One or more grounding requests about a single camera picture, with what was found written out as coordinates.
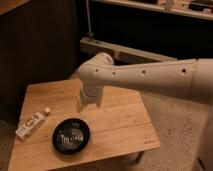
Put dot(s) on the metal shelf rail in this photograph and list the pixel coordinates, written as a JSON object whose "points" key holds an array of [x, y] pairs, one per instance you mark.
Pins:
{"points": [[121, 53]]}

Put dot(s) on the black ceramic bowl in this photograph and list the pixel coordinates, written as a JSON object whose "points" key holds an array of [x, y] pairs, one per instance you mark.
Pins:
{"points": [[71, 136]]}

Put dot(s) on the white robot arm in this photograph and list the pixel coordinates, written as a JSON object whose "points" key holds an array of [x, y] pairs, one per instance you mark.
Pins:
{"points": [[190, 79]]}

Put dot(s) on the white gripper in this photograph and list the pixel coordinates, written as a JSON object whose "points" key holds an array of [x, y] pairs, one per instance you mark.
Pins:
{"points": [[89, 94]]}

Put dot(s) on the white bottle with round cap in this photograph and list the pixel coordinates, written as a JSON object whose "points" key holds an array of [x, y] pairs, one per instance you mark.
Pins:
{"points": [[32, 124]]}

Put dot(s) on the wooden side table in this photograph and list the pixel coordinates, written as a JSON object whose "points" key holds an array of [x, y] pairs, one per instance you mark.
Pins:
{"points": [[120, 125]]}

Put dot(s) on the upper wooden shelf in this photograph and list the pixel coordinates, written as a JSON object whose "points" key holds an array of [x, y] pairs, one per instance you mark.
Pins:
{"points": [[187, 8]]}

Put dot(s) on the vertical metal pole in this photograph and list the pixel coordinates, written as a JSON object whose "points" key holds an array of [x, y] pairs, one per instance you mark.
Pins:
{"points": [[90, 33]]}

